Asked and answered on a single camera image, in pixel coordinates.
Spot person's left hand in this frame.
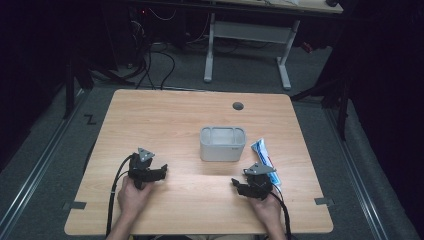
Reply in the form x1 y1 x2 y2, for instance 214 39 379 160
117 175 155 222

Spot black floor cables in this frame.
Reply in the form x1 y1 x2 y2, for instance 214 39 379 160
124 6 214 91

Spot grey tape strip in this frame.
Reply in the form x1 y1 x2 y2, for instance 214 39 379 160
62 200 87 211
314 197 336 207

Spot black metal stand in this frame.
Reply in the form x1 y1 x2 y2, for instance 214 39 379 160
289 66 353 141
62 56 95 120

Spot metal floor rail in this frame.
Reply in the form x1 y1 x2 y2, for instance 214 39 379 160
0 89 88 232
324 108 390 240

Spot person's right hand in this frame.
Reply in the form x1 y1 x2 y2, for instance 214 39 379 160
249 194 283 231

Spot white desk frame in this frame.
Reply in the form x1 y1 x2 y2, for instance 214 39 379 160
202 0 345 91

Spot blue white toothpaste tube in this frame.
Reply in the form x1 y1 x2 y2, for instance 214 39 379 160
250 137 283 188

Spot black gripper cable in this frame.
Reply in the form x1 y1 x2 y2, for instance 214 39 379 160
269 190 293 240
105 154 134 238

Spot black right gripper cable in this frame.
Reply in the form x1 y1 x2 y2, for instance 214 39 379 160
269 190 293 240

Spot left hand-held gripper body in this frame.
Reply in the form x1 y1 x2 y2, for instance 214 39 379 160
128 147 156 191

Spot white plastic container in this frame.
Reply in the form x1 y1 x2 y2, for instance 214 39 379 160
199 125 248 163

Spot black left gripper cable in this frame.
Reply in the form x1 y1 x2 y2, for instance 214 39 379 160
105 154 134 238

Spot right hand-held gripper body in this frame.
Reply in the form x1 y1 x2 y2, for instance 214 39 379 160
242 162 277 201

